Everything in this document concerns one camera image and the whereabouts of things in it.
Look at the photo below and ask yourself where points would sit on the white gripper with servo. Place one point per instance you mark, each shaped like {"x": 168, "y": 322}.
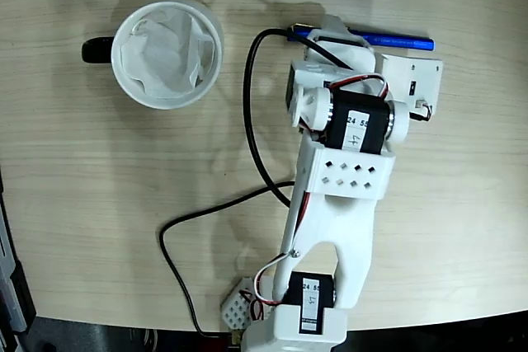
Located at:
{"x": 335, "y": 27}

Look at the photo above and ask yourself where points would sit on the crumpled white tissue paper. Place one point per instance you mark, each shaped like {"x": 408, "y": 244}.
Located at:
{"x": 165, "y": 59}

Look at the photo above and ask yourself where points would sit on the wrist camera on white mount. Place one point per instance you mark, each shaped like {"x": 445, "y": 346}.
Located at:
{"x": 412, "y": 76}

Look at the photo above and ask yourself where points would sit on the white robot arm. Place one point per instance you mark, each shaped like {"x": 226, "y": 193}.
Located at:
{"x": 342, "y": 220}

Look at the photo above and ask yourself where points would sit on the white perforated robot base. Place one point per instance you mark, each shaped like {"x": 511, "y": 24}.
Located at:
{"x": 235, "y": 311}

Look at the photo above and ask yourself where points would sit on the blue pen with gold clip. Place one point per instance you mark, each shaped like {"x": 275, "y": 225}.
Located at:
{"x": 396, "y": 42}

